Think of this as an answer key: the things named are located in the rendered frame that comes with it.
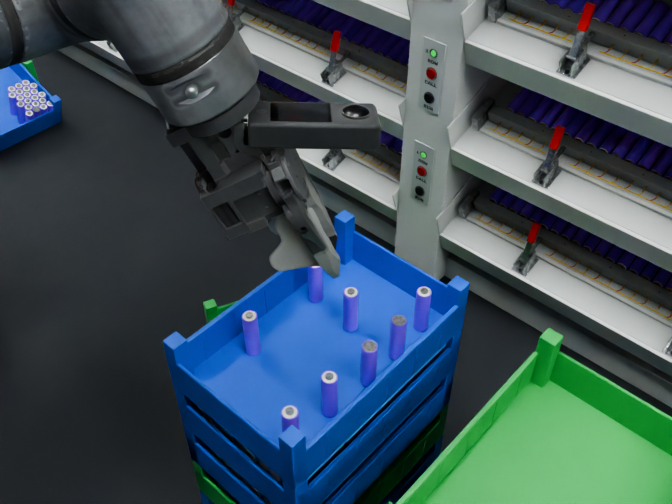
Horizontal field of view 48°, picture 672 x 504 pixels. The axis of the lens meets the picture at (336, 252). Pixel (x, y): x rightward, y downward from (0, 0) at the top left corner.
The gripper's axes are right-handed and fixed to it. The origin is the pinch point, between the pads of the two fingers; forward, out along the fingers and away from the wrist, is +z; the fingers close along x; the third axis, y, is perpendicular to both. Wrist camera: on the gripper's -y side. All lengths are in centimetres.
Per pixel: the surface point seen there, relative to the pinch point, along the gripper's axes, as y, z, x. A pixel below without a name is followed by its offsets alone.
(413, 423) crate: 3.6, 32.7, -2.6
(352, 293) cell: 2.8, 12.4, -7.5
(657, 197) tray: -38, 33, -26
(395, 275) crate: -1.3, 18.6, -14.9
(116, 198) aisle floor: 56, 25, -79
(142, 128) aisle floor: 53, 24, -105
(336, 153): 7, 29, -68
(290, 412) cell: 10.6, 10.3, 8.6
